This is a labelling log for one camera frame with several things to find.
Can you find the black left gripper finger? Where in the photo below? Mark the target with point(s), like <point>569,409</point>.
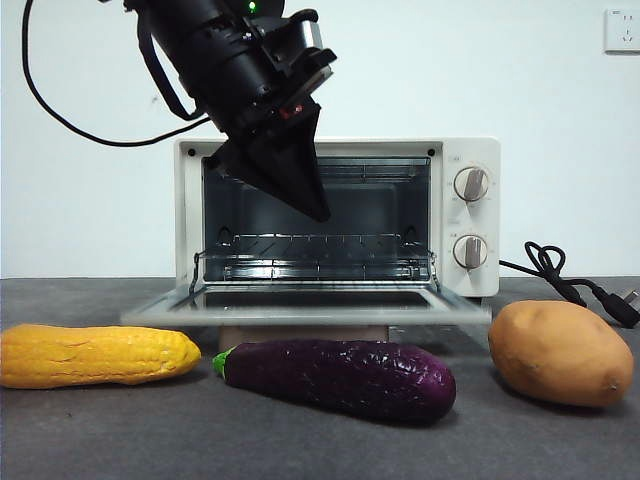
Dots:
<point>260,175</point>
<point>300,160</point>

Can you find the brown potato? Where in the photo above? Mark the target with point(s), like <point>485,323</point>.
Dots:
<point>560,355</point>

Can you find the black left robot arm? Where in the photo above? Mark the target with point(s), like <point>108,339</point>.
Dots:
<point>220,65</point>

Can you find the white toaster oven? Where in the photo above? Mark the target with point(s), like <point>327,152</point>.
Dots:
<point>470,145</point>

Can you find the large beige oven knob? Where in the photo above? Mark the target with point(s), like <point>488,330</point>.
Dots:
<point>471,184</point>

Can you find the small beige oven knob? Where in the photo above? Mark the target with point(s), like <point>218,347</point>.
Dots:
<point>470,250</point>

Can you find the purple eggplant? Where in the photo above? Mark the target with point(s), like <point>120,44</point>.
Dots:
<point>340,380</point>

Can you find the yellow corn cob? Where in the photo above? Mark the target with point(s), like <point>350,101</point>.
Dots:
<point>95,357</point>

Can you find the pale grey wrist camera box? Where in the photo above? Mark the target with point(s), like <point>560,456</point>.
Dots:
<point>310,35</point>

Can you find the white wall socket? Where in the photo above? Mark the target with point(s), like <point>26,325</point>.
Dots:
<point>622,31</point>

